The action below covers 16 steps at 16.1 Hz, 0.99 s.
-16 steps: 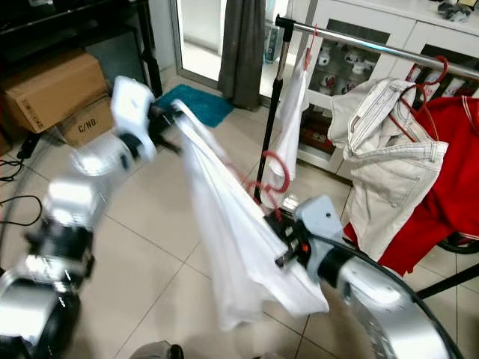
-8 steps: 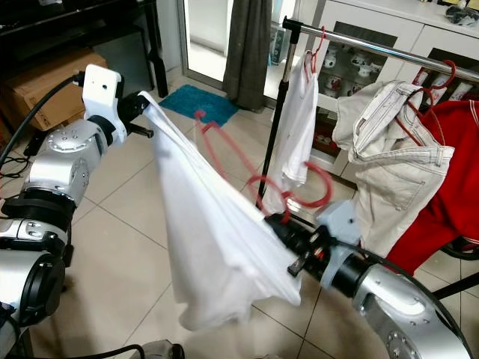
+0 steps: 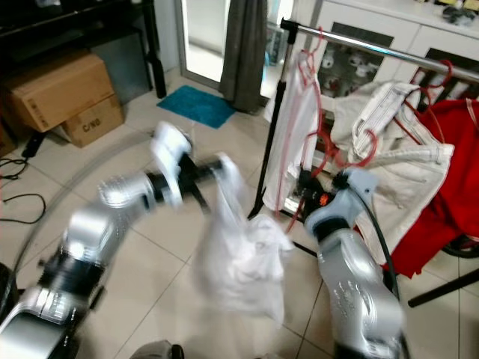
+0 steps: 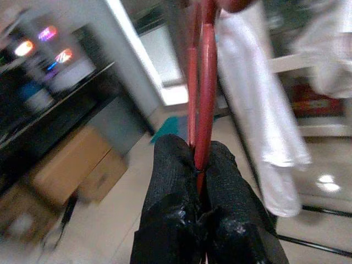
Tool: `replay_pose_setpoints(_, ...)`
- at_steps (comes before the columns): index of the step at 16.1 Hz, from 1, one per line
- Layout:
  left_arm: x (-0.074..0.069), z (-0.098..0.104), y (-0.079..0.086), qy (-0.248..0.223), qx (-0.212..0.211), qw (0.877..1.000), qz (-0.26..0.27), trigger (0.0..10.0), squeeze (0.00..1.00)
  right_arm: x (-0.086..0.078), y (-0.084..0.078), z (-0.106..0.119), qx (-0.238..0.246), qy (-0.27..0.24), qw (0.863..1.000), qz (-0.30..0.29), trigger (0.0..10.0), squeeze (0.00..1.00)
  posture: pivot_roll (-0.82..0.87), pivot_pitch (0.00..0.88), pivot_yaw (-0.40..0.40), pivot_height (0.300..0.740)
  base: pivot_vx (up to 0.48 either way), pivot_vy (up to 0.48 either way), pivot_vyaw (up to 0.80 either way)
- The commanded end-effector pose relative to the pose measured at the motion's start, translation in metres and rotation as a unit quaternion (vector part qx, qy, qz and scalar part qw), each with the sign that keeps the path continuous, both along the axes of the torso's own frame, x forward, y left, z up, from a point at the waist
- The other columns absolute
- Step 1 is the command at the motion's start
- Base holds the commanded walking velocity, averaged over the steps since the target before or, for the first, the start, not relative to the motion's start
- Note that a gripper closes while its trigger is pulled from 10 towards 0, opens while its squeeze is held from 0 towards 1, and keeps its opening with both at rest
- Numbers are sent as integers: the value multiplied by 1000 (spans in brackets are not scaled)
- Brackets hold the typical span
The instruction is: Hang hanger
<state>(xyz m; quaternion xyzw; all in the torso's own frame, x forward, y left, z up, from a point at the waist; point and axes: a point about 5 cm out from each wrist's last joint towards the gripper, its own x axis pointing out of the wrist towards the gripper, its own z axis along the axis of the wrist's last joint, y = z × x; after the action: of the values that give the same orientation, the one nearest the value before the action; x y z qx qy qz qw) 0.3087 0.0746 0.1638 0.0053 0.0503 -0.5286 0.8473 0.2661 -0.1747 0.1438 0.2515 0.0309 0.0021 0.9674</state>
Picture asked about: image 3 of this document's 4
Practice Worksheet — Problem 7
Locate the grey metal cabinet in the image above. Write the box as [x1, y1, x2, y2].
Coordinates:
[94, 31, 152, 104]

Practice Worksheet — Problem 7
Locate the grey curtain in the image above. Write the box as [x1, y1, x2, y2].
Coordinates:
[219, 0, 270, 114]

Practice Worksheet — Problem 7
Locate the white cabinet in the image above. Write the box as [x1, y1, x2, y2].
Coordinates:
[299, 0, 479, 83]

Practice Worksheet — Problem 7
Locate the black chair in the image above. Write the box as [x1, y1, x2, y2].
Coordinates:
[0, 278, 22, 326]

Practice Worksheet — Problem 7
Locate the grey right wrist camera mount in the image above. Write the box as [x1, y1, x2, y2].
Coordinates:
[333, 168, 379, 218]

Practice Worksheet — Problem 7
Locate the cream denim jacket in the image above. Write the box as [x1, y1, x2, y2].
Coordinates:
[333, 81, 456, 264]

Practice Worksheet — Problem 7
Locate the black desk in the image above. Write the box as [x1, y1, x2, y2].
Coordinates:
[0, 0, 167, 99]

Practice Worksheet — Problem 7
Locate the black clothes rack silver rail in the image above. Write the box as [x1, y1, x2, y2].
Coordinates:
[257, 18, 479, 309]

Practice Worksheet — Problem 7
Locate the red shirt white trim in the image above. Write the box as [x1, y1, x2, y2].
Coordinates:
[389, 97, 479, 279]

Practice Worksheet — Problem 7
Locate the glass door white frame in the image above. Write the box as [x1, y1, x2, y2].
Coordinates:
[176, 0, 296, 96]

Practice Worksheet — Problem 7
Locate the black floor cable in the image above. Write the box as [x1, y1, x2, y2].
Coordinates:
[0, 157, 49, 225]

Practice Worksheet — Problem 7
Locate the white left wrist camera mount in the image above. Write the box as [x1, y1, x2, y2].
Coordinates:
[151, 121, 194, 209]

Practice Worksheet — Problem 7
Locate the grey robot foot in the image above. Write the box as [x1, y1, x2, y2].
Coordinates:
[129, 340, 184, 359]

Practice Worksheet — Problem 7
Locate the large plain cardboard box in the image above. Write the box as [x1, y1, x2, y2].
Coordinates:
[7, 51, 117, 134]

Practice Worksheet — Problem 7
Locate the teal floor mat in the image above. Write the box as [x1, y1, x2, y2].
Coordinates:
[157, 85, 237, 129]

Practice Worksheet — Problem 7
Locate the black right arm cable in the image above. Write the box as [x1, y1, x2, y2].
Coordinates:
[348, 187, 397, 300]

